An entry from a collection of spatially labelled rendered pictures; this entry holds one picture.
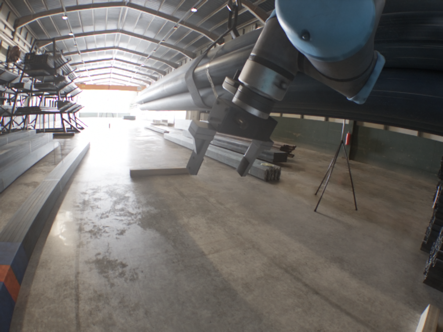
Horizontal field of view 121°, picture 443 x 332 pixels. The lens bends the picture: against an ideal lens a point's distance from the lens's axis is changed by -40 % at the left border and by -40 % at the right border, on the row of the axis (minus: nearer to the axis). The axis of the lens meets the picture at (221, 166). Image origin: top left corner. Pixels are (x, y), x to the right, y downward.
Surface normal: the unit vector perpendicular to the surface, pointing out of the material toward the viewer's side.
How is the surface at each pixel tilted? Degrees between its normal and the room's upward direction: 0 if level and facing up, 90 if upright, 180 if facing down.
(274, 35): 91
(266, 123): 114
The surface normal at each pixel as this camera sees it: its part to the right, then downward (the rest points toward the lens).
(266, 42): -0.66, 0.08
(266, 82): -0.07, 0.46
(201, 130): 0.47, 0.60
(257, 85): -0.33, 0.33
